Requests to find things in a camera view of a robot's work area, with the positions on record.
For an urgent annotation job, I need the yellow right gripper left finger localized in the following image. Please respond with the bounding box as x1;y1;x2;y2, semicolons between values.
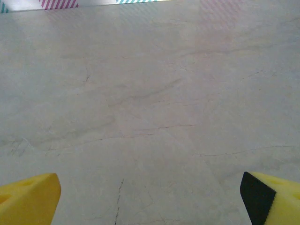
0;172;62;225

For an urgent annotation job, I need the plaid cloth backdrop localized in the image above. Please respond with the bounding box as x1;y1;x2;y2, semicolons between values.
0;0;165;14

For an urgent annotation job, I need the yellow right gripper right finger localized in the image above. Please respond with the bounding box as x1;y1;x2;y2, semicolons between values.
239;171;300;225

